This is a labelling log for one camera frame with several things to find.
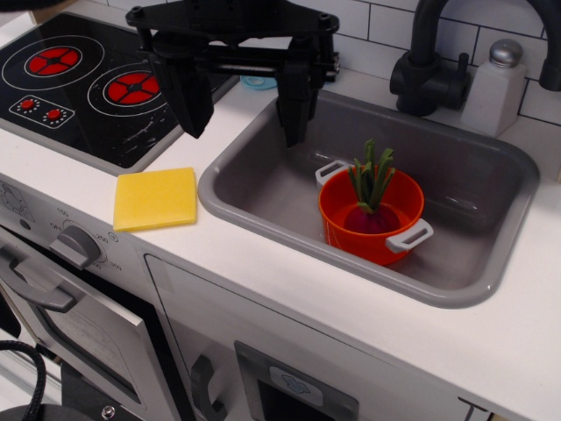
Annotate white soap dispenser silver cap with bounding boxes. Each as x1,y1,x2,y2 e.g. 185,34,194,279
460,39,526,138

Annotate grey oven door handle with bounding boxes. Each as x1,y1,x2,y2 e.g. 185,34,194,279
1,245,79,313

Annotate black toy faucet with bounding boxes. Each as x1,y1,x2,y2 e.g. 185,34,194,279
390,0,560,117

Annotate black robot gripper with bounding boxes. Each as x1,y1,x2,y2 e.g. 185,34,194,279
125,1,339,148

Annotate grey cabinet door handle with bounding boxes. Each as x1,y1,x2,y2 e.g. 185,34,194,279
191,355,227,421

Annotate black braided cable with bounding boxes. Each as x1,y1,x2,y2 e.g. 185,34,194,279
0,339,48,421

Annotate grey toy sink basin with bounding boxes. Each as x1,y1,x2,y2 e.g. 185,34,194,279
199,91,540,308

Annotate yellow sponge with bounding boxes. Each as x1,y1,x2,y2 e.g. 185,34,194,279
113,168,197,232

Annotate grey oven knob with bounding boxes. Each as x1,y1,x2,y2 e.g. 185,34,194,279
49,225,102,269

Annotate orange toy pot grey handles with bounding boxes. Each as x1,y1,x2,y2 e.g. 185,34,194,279
316,161,434,266

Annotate light blue dish brush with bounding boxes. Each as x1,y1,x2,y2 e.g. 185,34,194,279
240,75,277,90

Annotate black toy stove top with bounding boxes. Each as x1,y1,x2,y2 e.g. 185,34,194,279
0,11,238,176

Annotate silver oven door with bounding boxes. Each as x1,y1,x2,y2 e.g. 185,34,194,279
1,230,179,420

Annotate grey dishwasher panel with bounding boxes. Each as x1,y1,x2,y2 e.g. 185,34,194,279
234,341,359,420

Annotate purple toy beet green leaves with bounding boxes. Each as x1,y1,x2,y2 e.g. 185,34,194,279
344,139,400,235

